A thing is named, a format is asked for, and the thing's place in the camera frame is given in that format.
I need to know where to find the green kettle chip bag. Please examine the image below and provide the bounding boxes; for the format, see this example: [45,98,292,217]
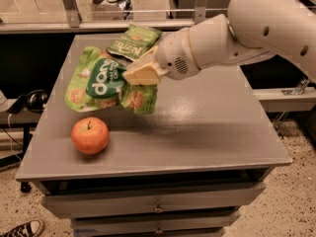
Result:
[107,24,162,61]

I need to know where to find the top grey drawer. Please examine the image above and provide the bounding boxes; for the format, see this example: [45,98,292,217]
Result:
[41,182,266,218]

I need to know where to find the black headphones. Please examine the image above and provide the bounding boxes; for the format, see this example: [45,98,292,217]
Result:
[7,90,48,115]

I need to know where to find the black side stand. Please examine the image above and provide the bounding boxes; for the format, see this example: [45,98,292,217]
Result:
[0,97,42,194]

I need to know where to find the lower grey drawer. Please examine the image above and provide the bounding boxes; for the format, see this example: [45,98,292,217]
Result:
[71,211,240,237]

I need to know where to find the grey drawer cabinet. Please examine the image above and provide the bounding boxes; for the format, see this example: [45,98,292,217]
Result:
[17,34,290,237]

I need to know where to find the metal railing frame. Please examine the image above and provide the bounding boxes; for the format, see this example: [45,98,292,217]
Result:
[0,0,316,36]

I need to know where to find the green rice chip bag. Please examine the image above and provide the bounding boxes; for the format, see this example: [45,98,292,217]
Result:
[65,46,158,115]

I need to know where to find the grey side shelf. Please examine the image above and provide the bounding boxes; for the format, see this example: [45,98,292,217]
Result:
[254,87,316,113]

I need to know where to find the black white sneaker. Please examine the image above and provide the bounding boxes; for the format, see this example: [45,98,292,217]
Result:
[0,219,44,237]

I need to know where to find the white box with cables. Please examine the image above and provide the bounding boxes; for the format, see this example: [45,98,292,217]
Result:
[89,0,133,21]

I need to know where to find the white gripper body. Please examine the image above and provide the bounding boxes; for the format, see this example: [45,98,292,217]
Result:
[156,28,200,80]

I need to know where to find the red apple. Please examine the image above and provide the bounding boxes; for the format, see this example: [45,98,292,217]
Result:
[71,117,110,155]

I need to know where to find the grey drawer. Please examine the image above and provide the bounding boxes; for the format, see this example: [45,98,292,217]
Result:
[41,182,266,218]
[71,211,240,237]

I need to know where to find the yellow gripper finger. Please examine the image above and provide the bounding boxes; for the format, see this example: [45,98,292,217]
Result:
[130,46,158,70]
[122,61,169,86]

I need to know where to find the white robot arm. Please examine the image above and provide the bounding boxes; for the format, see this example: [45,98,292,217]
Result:
[123,0,316,85]

